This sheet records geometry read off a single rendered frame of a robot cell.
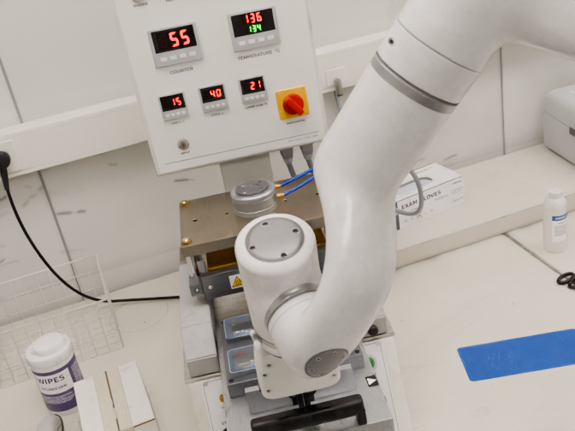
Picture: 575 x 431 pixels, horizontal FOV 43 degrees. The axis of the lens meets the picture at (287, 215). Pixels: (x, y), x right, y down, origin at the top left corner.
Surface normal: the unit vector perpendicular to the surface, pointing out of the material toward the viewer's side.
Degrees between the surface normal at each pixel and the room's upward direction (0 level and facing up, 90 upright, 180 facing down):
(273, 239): 20
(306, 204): 0
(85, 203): 90
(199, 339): 41
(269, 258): 25
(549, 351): 0
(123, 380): 2
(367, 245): 71
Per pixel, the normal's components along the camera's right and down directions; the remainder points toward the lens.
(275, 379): 0.12, 0.71
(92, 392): -0.14, -0.88
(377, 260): 0.62, -0.03
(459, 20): -0.25, 0.36
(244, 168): 0.15, 0.43
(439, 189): 0.44, 0.29
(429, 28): -0.56, 0.13
